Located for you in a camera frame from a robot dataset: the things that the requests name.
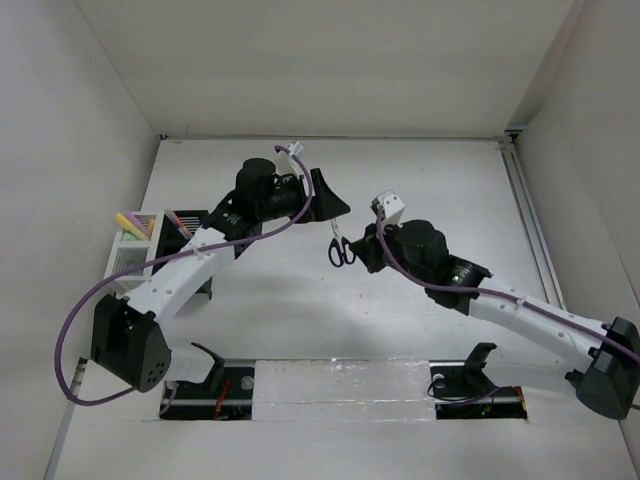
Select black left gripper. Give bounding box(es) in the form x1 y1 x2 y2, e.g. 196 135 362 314
257 169 348 224

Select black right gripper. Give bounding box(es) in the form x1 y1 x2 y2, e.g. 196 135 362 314
350 216 430 286

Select black handled scissors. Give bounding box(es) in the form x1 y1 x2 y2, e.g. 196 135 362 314
327 219 356 268

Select pink red marker pen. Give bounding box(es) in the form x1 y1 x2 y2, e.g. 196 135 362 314
164 209 192 240

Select purple highlighter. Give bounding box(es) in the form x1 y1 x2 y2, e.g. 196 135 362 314
128 212 157 236

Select yellow highlighter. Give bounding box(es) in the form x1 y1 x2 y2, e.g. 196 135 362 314
115 213 150 241

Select blue ballpoint pen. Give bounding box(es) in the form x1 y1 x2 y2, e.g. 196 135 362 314
172 215 193 239

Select jar of rubber bands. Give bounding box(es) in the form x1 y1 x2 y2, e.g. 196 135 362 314
113 248 148 273

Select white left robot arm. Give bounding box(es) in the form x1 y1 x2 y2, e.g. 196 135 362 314
90 158 350 397

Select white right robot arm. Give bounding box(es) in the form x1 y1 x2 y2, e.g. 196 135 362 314
350 220 639 420

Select black desk organizer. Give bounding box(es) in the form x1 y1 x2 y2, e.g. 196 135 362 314
149 209 216 301

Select white desk organizer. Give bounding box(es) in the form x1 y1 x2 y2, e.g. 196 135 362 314
104 211 162 296

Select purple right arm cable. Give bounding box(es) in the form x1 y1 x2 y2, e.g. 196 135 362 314
375 204 640 409

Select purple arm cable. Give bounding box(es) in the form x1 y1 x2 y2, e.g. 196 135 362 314
375 204 640 409
53 144 315 419

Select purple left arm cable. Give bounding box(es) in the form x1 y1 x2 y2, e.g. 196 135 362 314
53 144 315 419

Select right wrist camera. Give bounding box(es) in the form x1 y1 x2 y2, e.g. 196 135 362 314
371 189 405 227

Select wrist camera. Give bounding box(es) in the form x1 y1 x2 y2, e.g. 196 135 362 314
371 189 405 227
273 140 305 176

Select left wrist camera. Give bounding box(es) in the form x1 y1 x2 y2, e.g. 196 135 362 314
273 140 305 176

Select black left rest bracket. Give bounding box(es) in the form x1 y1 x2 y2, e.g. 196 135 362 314
159 345 256 422

